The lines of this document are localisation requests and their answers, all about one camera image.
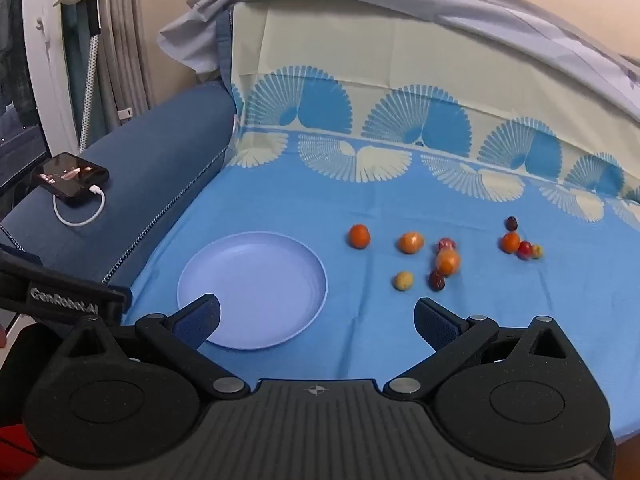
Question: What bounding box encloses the beige curtain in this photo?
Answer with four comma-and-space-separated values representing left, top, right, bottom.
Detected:
97, 0, 155, 128

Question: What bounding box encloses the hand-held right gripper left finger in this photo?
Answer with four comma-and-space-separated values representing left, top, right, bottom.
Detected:
64, 294, 251, 398

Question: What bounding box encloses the black smartphone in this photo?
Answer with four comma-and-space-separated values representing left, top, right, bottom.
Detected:
32, 152, 110, 207

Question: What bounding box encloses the white charging cable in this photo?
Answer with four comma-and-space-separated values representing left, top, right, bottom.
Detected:
52, 186, 107, 227

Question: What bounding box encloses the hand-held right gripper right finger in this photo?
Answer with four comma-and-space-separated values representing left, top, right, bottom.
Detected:
383, 297, 577, 397

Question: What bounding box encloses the blue sofa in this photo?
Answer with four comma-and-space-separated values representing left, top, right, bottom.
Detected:
0, 80, 237, 287

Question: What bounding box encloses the white window frame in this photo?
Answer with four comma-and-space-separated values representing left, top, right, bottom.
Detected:
21, 0, 82, 157

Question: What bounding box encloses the red cloth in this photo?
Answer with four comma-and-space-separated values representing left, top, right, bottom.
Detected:
0, 424, 37, 480

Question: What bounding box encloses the lavender plastic plate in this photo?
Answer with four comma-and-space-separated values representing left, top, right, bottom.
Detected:
177, 231, 329, 351

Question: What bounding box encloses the blue fan-print blanket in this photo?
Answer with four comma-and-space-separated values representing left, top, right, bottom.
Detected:
117, 0, 640, 447

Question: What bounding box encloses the black white braided cable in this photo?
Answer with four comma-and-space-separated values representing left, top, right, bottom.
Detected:
78, 34, 100, 154

